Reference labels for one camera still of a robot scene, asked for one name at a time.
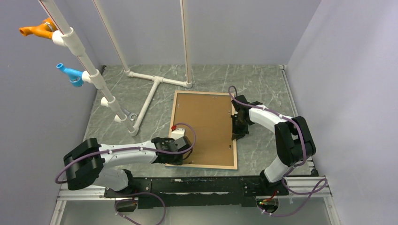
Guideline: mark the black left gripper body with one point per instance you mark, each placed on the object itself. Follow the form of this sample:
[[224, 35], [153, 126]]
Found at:
[[177, 160]]

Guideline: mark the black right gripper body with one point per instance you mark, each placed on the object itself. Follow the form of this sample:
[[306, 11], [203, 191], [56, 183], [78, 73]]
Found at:
[[240, 127]]

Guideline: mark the wooden frame backing board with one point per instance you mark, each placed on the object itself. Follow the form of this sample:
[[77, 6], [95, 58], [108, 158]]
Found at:
[[203, 130]]

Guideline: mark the wooden picture frame with glass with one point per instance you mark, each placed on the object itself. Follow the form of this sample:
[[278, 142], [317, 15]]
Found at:
[[203, 130]]

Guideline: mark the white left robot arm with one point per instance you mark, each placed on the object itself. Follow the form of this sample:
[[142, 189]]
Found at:
[[92, 163]]

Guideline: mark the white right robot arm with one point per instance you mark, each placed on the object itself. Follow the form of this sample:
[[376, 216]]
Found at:
[[294, 142]]

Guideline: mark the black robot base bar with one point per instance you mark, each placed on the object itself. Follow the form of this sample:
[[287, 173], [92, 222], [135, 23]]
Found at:
[[204, 191]]

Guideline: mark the grey metal wrench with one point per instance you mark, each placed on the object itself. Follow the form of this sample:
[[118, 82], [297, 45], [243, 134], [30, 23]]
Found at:
[[130, 115]]

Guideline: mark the blue plastic hook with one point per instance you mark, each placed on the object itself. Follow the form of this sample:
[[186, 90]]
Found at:
[[75, 76]]

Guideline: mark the orange plastic hook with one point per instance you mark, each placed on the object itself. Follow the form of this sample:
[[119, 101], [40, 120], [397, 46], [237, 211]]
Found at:
[[44, 30]]

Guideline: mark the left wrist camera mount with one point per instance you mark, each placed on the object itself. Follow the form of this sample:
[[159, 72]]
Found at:
[[176, 132]]

